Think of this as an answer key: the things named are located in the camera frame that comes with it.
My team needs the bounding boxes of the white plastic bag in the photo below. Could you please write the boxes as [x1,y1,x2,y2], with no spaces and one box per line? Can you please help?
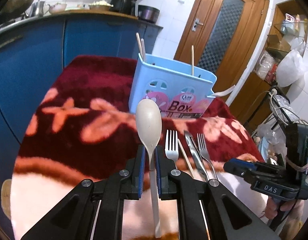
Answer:
[276,49,305,87]

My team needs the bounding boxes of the blue base cabinets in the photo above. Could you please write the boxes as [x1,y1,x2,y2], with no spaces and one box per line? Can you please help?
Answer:
[0,13,160,238]

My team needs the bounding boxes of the black wok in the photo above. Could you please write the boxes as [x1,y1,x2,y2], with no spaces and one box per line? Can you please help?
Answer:
[0,0,34,23]

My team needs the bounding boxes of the wooden door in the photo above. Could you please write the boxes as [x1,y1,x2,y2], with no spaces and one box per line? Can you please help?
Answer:
[174,0,269,92]

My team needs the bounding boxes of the steel peeler tongs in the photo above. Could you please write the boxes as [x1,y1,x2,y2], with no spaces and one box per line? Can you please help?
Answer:
[184,131,209,182]

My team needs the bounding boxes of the black air fryer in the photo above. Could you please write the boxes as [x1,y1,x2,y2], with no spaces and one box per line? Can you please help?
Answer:
[110,0,137,16]

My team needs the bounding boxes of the white ceramic bowl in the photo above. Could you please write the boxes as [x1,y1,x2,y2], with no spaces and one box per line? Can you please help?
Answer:
[48,3,67,14]

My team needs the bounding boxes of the dark rice cooker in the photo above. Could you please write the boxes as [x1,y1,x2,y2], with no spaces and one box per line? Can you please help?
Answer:
[138,4,160,23]

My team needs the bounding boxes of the red floral blanket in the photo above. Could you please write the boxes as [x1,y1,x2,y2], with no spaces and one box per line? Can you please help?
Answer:
[10,56,267,239]

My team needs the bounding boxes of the bamboo chopstick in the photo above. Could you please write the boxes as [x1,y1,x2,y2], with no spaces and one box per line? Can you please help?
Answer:
[191,45,194,76]

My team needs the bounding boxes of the steel fork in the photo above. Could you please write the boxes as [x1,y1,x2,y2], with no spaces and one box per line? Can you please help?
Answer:
[165,129,179,164]
[197,133,218,179]

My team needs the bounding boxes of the person's right hand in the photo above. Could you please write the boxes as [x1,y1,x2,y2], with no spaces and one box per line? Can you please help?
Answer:
[264,197,305,239]

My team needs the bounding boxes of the beige plastic spoon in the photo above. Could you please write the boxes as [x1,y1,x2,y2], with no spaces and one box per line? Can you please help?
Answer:
[136,99,162,238]

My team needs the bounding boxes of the white cable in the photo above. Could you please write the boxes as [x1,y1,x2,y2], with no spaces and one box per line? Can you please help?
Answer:
[268,88,308,156]

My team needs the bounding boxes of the wire rack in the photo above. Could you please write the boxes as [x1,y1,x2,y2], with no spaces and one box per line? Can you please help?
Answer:
[244,86,308,132]

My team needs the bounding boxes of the cream chopstick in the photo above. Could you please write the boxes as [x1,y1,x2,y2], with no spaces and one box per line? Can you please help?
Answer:
[178,139,194,179]
[136,33,144,59]
[140,38,146,62]

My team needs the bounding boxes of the metal bowl with food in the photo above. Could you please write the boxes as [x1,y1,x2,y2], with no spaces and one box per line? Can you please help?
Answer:
[89,0,114,11]

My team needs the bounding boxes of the steel kettle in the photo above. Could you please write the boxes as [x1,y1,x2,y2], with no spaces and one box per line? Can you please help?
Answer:
[29,1,50,17]

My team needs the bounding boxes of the light blue utensil box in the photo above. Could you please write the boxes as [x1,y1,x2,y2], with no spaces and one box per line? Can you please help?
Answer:
[129,54,217,118]

